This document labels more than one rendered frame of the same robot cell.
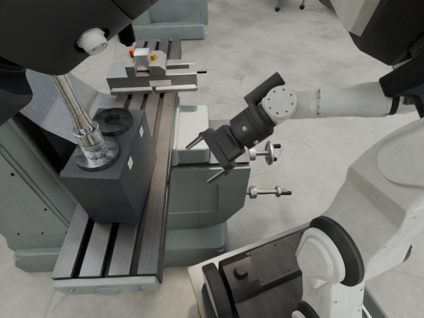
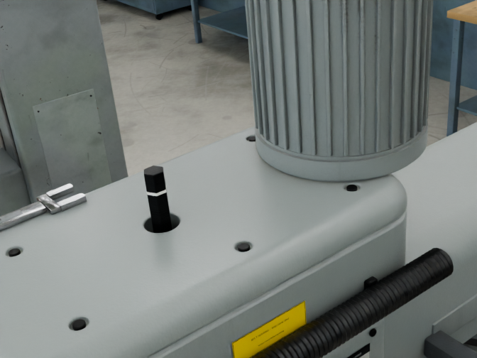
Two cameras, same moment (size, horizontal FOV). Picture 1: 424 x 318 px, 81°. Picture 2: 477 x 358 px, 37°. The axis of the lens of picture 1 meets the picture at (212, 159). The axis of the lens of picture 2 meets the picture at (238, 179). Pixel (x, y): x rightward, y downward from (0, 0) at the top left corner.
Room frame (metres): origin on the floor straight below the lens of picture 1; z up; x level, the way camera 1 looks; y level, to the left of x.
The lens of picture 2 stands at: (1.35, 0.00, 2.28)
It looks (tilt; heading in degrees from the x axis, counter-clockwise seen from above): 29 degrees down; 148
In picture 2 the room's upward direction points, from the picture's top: 6 degrees counter-clockwise
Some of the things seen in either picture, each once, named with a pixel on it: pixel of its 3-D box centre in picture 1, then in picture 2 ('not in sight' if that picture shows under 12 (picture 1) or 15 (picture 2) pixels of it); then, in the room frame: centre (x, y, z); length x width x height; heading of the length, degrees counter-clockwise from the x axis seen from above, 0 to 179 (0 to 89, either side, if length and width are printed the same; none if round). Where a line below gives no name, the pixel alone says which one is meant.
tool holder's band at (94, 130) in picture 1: (86, 129); not in sight; (0.35, 0.24, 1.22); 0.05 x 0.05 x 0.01
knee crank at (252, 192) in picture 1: (269, 191); not in sight; (0.66, -0.27, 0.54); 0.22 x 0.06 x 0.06; 92
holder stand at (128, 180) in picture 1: (118, 163); not in sight; (0.40, 0.23, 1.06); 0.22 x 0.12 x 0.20; 177
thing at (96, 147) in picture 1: (92, 141); not in sight; (0.35, 0.24, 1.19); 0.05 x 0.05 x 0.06
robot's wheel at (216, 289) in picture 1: (216, 291); not in sight; (0.24, -0.02, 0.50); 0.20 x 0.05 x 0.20; 21
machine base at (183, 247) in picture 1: (132, 216); not in sight; (0.77, 0.51, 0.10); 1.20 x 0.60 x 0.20; 92
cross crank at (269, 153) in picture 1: (262, 153); not in sight; (0.80, -0.24, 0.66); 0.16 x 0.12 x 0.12; 92
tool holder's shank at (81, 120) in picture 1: (72, 102); not in sight; (0.35, 0.24, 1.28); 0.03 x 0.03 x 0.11
